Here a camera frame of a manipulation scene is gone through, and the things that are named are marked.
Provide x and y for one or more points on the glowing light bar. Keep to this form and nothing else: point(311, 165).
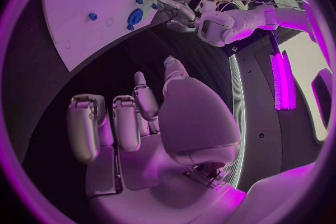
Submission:
point(283, 83)

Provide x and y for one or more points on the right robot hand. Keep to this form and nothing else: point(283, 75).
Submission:
point(194, 114)

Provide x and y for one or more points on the white task board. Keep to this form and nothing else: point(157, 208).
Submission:
point(78, 7)

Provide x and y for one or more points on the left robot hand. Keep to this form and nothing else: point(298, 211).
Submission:
point(181, 14)

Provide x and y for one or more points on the blue gear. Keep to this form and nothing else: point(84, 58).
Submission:
point(136, 16)

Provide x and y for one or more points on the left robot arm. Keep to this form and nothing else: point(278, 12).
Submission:
point(244, 20)

